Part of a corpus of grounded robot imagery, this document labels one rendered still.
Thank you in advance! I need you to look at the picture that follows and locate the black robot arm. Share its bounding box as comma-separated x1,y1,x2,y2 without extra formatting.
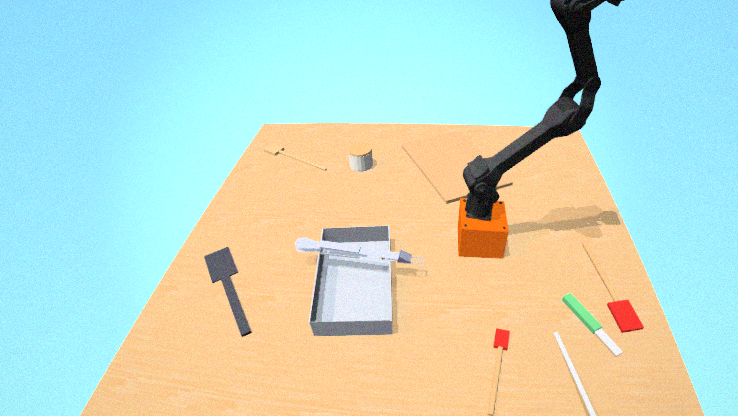
463,0,624,222

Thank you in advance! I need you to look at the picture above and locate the grey spatula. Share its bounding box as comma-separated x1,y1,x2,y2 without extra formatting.
204,247,251,337

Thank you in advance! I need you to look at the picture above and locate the grey rectangular tin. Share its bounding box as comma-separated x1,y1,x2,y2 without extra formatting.
308,225,393,336

